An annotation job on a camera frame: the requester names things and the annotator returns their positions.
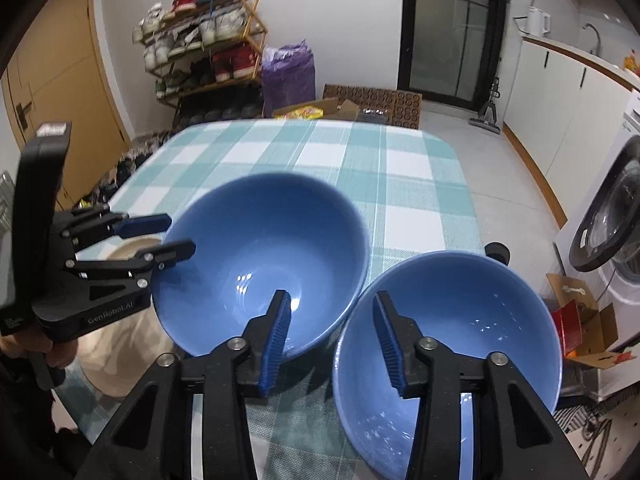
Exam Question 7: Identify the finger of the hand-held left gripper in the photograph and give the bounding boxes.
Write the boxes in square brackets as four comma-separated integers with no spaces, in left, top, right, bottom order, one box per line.
[57,203,174,254]
[64,240,197,295]

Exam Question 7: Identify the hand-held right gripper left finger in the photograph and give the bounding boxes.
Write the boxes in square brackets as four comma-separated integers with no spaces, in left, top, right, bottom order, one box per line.
[87,290,293,480]

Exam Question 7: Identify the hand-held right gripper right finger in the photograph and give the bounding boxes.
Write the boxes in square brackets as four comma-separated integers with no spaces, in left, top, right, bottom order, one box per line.
[374,290,591,480]

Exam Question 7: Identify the blue bowl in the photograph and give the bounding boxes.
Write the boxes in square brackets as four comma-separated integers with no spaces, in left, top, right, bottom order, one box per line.
[331,251,564,480]
[151,171,372,359]

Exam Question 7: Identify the cream round plate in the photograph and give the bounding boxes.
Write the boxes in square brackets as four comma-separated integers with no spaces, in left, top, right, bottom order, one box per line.
[75,236,181,403]

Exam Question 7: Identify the person's left forearm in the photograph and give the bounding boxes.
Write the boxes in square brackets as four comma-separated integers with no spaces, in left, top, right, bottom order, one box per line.
[0,355,101,480]

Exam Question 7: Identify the person's left hand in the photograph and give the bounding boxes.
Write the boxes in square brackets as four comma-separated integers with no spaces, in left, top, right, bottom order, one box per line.
[0,332,80,371]

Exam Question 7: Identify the pile of dark shoes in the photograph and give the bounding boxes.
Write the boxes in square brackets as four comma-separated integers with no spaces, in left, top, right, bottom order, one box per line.
[95,130,176,207]

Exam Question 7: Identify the wooden room door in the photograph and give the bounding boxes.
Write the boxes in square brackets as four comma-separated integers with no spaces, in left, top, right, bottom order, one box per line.
[0,0,133,211]

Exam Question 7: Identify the black round object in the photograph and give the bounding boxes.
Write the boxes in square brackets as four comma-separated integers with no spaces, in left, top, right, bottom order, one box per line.
[485,241,510,266]

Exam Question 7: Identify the wooden shoe rack with shoes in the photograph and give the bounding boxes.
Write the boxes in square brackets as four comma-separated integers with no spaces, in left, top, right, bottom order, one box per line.
[132,0,265,127]

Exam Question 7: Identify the yellow snack packet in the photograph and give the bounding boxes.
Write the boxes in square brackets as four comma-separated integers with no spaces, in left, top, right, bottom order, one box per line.
[285,105,326,120]

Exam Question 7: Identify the purple plastic bag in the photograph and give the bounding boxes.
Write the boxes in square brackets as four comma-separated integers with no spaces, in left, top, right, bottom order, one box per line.
[261,42,317,116]

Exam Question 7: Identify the white dotted floor mat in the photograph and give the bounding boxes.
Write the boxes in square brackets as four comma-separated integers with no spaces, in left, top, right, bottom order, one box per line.
[552,402,638,480]

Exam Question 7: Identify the cardboard box with red insert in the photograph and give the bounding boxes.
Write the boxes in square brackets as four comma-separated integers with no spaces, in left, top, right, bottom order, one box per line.
[545,272,638,369]

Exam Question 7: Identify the open cardboard box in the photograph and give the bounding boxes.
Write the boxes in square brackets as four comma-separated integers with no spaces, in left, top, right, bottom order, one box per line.
[272,97,361,122]

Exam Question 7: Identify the brown patterned cardboard box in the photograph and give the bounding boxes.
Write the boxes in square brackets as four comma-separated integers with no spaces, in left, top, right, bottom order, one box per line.
[322,84,423,131]

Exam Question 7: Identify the grey stick vacuum cleaner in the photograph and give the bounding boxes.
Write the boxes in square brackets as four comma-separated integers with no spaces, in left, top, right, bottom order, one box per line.
[468,77,502,134]

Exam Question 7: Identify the white washing machine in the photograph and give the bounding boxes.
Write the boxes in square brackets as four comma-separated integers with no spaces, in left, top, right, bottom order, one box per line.
[555,90,640,403]

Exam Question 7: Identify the white kitchen cabinet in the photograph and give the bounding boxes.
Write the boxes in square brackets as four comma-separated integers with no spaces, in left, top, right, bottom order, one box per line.
[502,35,640,221]

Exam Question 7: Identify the black-framed glass door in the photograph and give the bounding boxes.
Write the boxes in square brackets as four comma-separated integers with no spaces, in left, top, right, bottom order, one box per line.
[397,0,508,111]

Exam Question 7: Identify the white electric kettle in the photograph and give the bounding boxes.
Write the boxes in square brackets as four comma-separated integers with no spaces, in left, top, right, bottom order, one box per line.
[525,7,551,37]

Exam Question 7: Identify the metal kitchen faucet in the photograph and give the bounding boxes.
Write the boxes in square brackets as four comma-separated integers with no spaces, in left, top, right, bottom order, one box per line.
[582,22,604,56]

